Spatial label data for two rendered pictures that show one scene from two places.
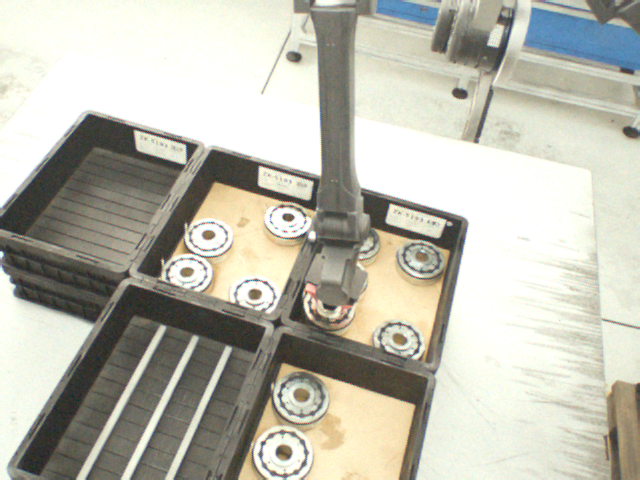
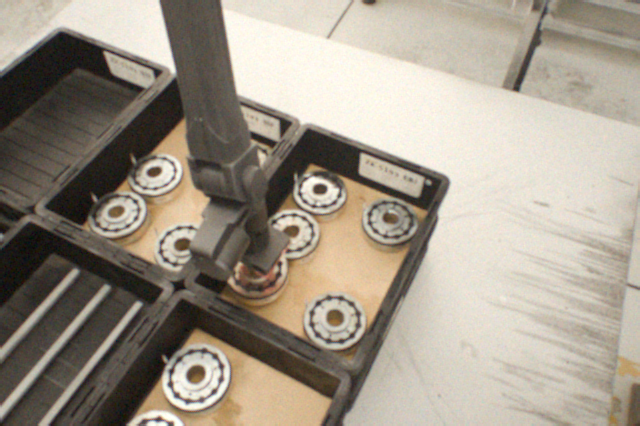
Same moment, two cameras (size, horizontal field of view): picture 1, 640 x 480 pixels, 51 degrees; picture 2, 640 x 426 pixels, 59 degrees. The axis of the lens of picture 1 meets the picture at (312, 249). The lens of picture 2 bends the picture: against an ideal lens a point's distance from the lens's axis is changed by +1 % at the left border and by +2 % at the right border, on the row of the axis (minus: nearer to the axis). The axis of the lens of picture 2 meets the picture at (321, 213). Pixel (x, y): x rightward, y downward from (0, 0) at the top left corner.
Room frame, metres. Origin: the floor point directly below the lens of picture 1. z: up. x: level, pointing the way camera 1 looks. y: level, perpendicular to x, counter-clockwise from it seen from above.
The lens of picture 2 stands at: (0.37, -0.28, 1.69)
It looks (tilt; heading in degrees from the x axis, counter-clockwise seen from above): 55 degrees down; 17
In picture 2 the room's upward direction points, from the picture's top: 1 degrees clockwise
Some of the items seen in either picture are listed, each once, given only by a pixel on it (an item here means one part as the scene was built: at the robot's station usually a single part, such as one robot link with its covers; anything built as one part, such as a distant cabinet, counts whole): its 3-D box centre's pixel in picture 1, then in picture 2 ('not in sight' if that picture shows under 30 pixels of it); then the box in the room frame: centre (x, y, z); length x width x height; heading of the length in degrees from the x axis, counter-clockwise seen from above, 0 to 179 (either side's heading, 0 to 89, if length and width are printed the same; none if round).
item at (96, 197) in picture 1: (107, 203); (59, 128); (0.96, 0.45, 0.87); 0.40 x 0.30 x 0.11; 170
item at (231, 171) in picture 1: (238, 243); (183, 183); (0.91, 0.15, 0.87); 0.40 x 0.30 x 0.11; 170
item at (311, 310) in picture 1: (329, 306); (256, 269); (0.77, -0.05, 0.89); 0.10 x 0.10 x 0.01
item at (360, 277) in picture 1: (338, 270); (249, 231); (0.76, -0.05, 1.01); 0.10 x 0.07 x 0.07; 77
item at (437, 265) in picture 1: (421, 258); (390, 220); (0.95, -0.23, 0.86); 0.10 x 0.10 x 0.01
